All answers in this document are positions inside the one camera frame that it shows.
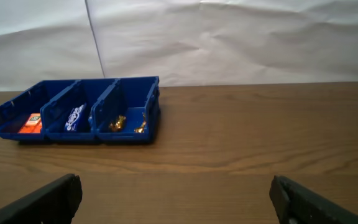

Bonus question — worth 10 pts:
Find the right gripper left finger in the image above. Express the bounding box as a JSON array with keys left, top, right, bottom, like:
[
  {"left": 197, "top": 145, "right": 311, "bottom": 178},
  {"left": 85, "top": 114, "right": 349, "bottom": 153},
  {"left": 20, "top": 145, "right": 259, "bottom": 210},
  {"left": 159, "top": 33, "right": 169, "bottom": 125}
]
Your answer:
[{"left": 0, "top": 173, "right": 83, "bottom": 224}]

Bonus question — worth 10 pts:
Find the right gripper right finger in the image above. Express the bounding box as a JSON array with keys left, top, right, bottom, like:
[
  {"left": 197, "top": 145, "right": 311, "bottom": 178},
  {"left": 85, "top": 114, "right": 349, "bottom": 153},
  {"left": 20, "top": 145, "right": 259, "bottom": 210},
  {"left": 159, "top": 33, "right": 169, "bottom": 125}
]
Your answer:
[{"left": 268, "top": 175, "right": 358, "bottom": 224}]

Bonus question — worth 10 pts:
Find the orange candy box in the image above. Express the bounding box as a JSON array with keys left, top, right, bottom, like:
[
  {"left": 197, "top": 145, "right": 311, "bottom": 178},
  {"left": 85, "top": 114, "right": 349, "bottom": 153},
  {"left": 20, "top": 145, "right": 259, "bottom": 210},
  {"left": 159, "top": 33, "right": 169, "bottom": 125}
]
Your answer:
[{"left": 17, "top": 113, "right": 43, "bottom": 134}]

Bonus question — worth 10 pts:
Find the blue candy pack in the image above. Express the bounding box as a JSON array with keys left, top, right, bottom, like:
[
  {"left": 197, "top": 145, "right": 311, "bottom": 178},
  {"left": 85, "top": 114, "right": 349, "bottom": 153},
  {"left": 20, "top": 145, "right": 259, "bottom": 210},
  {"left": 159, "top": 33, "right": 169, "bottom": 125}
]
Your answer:
[{"left": 63, "top": 103, "right": 88, "bottom": 133}]

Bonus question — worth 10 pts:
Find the gold wrapped candy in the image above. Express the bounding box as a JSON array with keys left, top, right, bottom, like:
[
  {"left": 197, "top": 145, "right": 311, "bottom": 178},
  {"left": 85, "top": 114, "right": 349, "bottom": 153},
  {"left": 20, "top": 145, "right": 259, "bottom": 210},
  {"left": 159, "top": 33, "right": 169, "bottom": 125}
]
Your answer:
[
  {"left": 109, "top": 114, "right": 127, "bottom": 133},
  {"left": 134, "top": 113, "right": 147, "bottom": 134}
]

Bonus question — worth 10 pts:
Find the blue tray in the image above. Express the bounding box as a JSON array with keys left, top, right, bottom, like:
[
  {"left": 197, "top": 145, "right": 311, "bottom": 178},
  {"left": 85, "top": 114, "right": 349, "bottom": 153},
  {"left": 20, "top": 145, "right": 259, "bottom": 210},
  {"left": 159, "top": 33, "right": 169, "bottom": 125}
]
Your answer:
[{"left": 0, "top": 76, "right": 161, "bottom": 144}]

